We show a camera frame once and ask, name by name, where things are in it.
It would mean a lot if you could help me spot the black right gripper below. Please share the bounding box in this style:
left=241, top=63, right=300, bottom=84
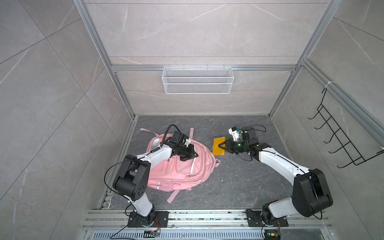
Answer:
left=218, top=138, right=249, bottom=154

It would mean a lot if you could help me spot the pink student backpack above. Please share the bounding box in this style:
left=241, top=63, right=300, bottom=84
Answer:
left=148, top=140, right=221, bottom=203

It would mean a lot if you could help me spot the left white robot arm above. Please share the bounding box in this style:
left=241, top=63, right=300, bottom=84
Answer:
left=113, top=131, right=199, bottom=217

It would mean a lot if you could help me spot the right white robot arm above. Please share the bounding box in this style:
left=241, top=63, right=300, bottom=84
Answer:
left=217, top=127, right=334, bottom=226

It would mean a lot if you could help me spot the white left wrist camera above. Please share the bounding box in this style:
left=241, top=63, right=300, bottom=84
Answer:
left=182, top=135, right=192, bottom=147

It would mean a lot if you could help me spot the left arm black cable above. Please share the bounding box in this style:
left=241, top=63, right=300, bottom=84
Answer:
left=103, top=123, right=182, bottom=240

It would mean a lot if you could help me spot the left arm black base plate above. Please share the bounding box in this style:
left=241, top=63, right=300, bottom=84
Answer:
left=128, top=211, right=169, bottom=228

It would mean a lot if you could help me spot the white wire mesh basket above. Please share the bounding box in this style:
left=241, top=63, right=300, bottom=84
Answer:
left=162, top=67, right=235, bottom=95

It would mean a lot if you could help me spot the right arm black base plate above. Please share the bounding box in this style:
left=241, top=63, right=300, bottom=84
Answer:
left=245, top=209, right=289, bottom=227

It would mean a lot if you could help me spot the black wire hook rack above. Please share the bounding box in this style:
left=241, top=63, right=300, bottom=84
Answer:
left=308, top=88, right=384, bottom=169

